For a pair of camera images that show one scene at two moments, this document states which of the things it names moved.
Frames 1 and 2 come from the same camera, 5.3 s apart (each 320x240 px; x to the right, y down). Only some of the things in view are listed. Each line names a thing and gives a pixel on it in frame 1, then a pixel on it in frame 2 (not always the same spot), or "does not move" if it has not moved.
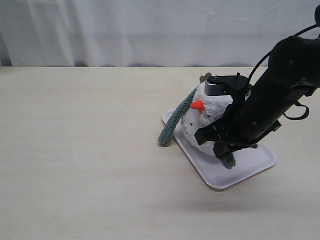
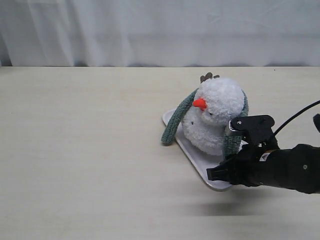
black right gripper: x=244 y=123 -> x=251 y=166
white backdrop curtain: x=147 y=33 does not move
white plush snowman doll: x=203 y=109 does not move
